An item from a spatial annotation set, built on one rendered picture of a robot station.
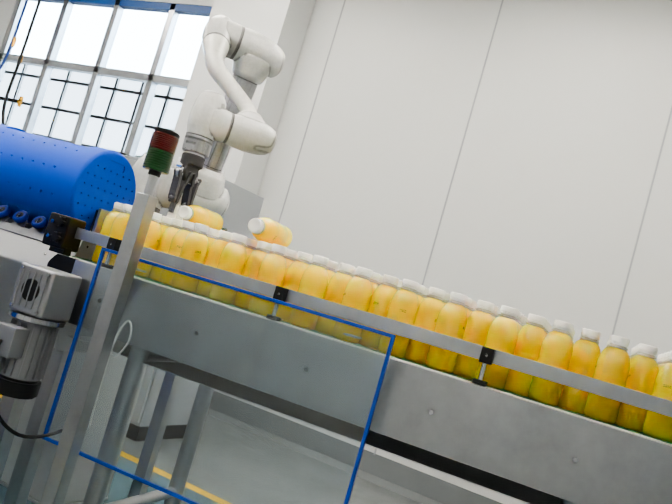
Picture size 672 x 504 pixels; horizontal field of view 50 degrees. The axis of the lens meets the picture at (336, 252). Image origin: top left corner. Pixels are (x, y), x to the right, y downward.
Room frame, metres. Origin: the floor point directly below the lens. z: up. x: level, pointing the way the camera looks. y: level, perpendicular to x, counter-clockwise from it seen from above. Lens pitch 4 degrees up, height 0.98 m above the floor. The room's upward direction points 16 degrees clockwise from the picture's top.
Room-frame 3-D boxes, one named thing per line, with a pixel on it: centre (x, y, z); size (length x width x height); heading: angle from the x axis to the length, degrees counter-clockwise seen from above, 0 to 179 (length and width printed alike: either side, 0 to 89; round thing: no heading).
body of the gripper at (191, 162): (2.28, 0.52, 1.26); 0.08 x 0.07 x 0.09; 159
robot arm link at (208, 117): (2.28, 0.51, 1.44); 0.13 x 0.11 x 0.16; 110
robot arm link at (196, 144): (2.28, 0.52, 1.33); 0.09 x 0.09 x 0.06
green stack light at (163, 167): (1.69, 0.47, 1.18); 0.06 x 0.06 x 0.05
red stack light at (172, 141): (1.69, 0.47, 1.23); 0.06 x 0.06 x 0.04
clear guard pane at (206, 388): (1.69, 0.20, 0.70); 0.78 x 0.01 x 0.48; 69
